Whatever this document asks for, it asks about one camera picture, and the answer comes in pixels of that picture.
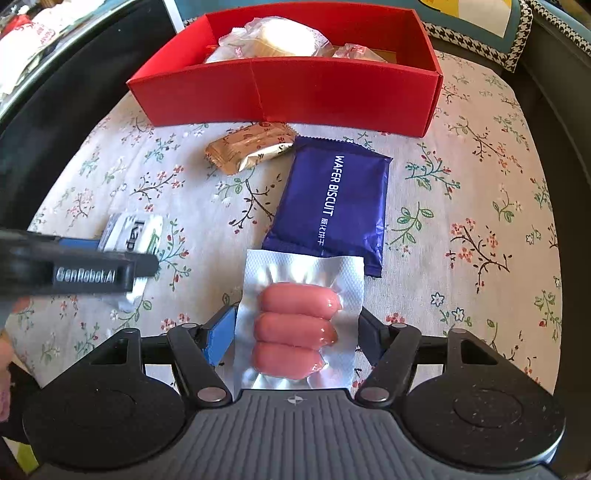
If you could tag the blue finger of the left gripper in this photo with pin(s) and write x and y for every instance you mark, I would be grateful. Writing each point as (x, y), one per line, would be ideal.
(79, 244)
(138, 266)

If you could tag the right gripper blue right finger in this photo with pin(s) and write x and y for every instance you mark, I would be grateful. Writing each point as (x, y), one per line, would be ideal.
(374, 337)

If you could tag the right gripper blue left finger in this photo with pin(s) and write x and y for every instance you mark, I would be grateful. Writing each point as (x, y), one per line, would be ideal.
(217, 334)

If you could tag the Kaprons wafer packet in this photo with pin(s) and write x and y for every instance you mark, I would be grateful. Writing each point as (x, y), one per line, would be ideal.
(132, 233)

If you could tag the pink sausages vacuum pack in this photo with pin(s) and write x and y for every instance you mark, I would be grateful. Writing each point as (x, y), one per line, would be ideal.
(297, 324)

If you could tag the brown biscuit packet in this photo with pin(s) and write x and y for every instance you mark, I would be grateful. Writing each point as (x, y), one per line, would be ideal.
(249, 146)

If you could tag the blue wafer biscuit packet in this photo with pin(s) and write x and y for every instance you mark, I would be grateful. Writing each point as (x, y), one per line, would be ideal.
(334, 203)

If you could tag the round bread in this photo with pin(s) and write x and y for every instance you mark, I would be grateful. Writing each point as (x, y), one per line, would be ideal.
(270, 37)

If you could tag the mooncake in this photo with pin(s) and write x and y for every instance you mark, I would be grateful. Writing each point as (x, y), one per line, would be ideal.
(359, 52)

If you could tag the black side table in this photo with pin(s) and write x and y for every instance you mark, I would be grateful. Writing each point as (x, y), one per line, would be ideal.
(43, 131)

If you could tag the floral tablecloth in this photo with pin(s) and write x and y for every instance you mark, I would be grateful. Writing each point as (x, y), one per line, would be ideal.
(470, 232)

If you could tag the red white plastic bag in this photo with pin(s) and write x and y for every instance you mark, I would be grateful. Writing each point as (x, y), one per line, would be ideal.
(21, 44)

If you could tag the red cardboard box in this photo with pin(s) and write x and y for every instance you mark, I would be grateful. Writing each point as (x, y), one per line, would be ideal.
(177, 86)

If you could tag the blue lion sofa cover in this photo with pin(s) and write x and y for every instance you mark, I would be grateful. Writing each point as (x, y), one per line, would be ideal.
(494, 30)

